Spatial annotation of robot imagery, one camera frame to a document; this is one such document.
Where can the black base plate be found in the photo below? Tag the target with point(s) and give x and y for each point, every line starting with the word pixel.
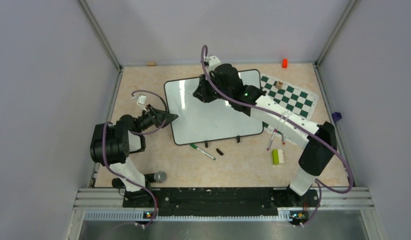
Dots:
pixel 220 201

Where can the orange block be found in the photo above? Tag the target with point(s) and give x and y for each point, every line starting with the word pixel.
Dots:
pixel 284 63

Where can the green cap marker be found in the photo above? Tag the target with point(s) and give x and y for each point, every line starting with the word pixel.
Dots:
pixel 202 151

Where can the white whiteboard black frame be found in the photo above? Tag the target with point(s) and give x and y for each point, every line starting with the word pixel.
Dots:
pixel 200 122

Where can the green lego brick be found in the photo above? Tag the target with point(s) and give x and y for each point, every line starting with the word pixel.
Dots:
pixel 275 157

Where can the green white chess mat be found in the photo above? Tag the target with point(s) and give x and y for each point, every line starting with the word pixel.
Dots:
pixel 298 100

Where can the purple block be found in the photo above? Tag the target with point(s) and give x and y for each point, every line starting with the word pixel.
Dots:
pixel 336 116

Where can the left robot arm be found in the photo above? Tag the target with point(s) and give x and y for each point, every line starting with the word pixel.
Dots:
pixel 112 145

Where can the white lego brick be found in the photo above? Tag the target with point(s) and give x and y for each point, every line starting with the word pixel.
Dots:
pixel 281 156

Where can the slotted cable duct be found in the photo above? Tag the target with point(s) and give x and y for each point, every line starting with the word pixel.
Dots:
pixel 140 216

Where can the red cap marker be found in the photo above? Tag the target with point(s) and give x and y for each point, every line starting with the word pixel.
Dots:
pixel 283 139

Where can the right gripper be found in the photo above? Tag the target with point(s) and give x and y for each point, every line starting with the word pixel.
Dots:
pixel 201 92

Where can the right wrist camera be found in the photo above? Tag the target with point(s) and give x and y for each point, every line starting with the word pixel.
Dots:
pixel 212 62

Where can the microphone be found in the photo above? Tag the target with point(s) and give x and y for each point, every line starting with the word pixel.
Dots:
pixel 157 177

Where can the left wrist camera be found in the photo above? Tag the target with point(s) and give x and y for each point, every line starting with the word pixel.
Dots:
pixel 141 100

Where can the cork stopper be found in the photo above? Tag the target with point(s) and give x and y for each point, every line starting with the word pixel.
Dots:
pixel 151 63

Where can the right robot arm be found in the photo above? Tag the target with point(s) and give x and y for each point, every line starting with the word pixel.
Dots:
pixel 318 141

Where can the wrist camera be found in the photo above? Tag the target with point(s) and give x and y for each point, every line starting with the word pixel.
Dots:
pixel 141 100
pixel 212 62

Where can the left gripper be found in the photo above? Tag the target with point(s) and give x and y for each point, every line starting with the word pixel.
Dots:
pixel 159 118

